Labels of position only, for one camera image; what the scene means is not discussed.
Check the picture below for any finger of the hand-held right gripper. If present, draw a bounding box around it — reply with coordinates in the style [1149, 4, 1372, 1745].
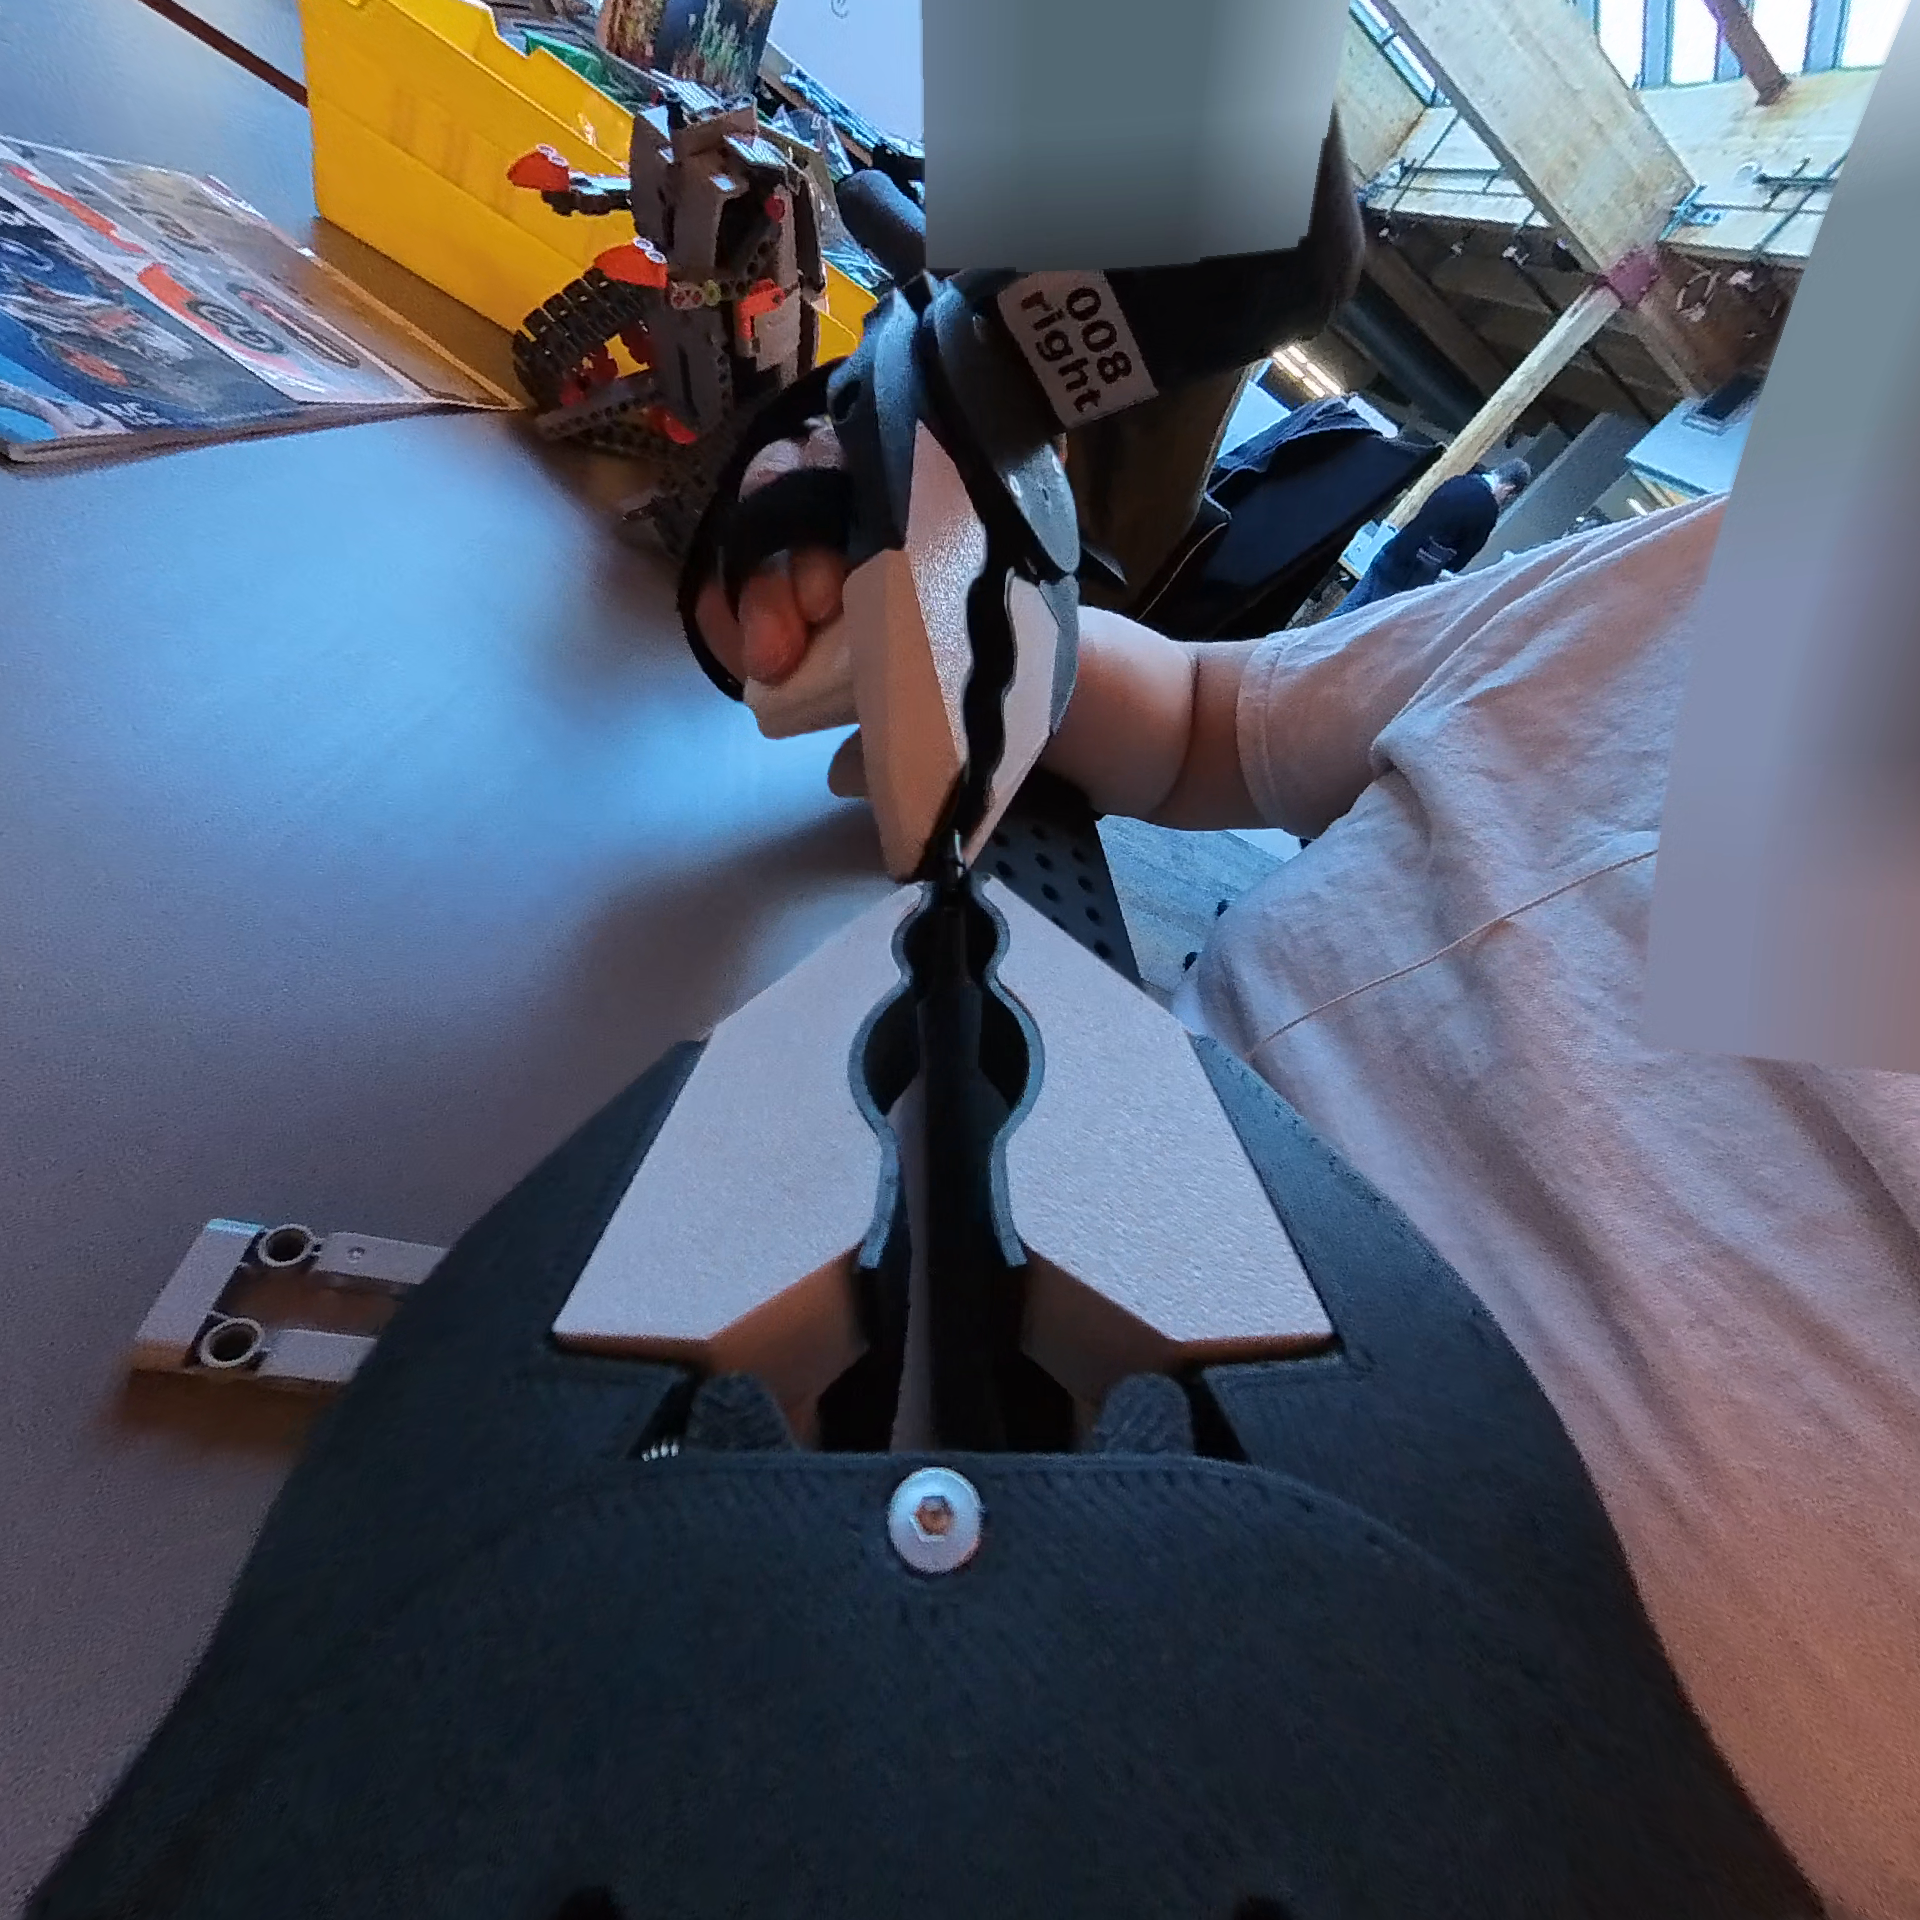
[838, 422, 1000, 882]
[953, 568, 1084, 877]

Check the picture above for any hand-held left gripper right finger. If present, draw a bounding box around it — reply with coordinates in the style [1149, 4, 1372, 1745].
[973, 882, 1341, 1448]

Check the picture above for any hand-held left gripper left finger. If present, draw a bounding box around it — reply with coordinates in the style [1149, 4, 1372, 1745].
[550, 882, 925, 1448]

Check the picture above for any black toy axle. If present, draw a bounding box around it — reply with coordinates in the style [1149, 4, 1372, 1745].
[915, 838, 1000, 1448]

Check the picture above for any grey toy block frame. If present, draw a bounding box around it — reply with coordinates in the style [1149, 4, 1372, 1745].
[127, 1220, 448, 1389]

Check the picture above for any person's right forearm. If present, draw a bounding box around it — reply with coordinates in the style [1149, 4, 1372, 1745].
[1040, 602, 1256, 824]

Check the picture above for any grey desk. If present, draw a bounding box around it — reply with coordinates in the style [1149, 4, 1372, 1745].
[0, 0, 1291, 1907]

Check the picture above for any person's right hand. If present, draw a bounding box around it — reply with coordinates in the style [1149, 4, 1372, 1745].
[734, 533, 874, 794]

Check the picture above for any black perforated panel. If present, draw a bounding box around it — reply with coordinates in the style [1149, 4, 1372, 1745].
[973, 812, 1149, 994]

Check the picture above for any toy robot model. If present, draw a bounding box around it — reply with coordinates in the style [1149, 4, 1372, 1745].
[506, 81, 843, 558]

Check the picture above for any dark jacket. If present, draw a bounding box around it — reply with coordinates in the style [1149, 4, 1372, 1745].
[1185, 393, 1428, 633]

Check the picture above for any person in white shirt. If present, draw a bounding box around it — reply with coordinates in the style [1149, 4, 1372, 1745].
[1173, 495, 1920, 1920]

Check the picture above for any yellow box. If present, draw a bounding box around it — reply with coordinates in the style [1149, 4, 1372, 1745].
[297, 0, 880, 347]

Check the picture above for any blue toy box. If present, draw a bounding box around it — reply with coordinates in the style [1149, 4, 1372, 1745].
[0, 136, 505, 467]

